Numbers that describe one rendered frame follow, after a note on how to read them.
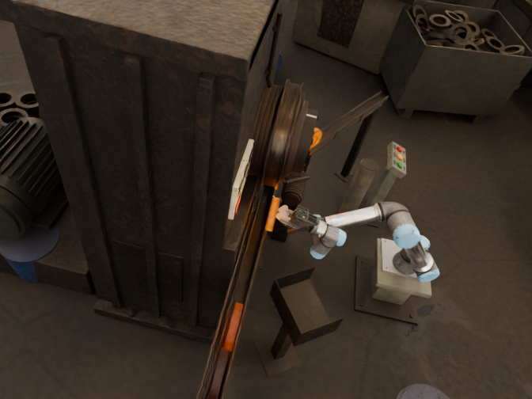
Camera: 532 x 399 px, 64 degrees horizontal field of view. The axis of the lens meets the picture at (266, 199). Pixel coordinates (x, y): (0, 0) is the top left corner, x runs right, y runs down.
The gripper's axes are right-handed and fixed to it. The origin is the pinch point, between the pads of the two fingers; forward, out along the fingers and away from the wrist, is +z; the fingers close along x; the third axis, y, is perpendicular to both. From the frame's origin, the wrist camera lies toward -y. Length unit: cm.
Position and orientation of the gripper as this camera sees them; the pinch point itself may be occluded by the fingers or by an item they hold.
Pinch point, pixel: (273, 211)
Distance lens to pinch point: 193.5
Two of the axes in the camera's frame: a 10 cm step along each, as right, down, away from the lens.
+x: -2.0, 7.4, -6.4
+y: 4.0, -5.3, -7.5
